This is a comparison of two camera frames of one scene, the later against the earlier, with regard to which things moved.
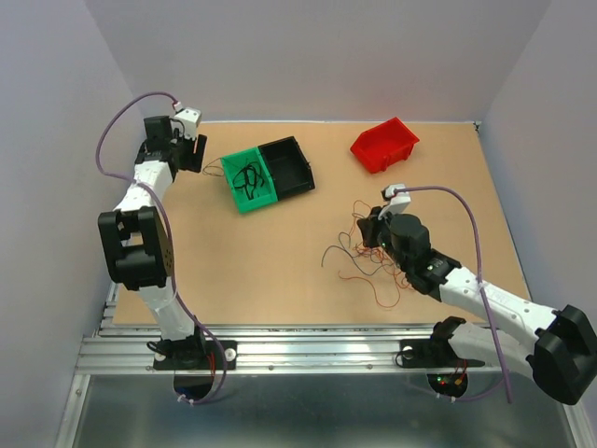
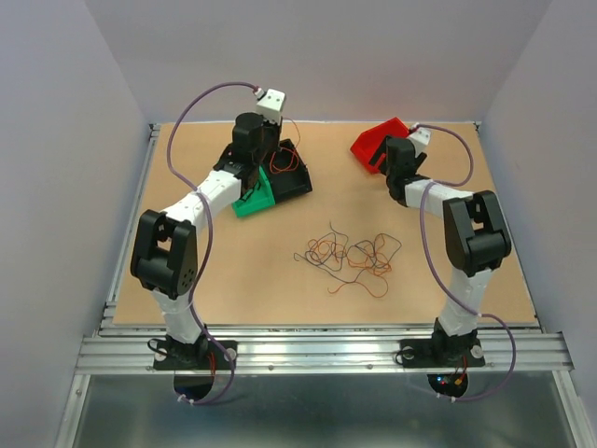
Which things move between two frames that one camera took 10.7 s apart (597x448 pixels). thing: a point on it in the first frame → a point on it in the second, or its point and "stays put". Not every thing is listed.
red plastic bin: (387, 144) stays put
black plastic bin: (288, 168) stays put
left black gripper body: (186, 148) → (270, 140)
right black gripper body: (384, 234) → (419, 161)
